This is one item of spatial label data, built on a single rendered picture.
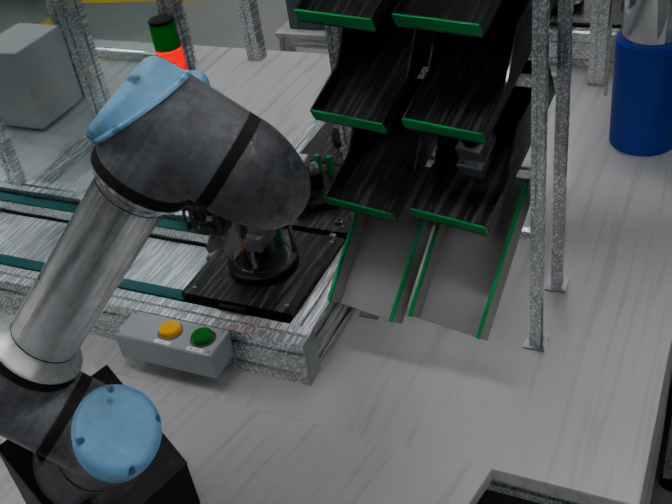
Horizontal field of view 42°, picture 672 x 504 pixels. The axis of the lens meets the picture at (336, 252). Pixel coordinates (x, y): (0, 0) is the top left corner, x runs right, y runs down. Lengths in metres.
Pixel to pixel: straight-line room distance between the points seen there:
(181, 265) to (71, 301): 0.83
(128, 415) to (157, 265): 0.77
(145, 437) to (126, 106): 0.44
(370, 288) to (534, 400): 0.34
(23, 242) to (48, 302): 1.05
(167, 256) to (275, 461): 0.59
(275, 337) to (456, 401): 0.34
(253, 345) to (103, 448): 0.53
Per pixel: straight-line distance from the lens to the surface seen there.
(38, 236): 2.10
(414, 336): 1.65
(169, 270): 1.85
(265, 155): 0.91
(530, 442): 1.47
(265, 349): 1.57
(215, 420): 1.58
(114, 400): 1.14
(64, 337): 1.07
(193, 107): 0.91
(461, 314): 1.47
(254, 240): 1.63
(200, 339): 1.57
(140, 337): 1.63
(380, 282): 1.51
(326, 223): 1.78
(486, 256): 1.47
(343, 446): 1.48
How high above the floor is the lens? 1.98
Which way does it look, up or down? 36 degrees down
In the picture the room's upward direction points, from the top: 9 degrees counter-clockwise
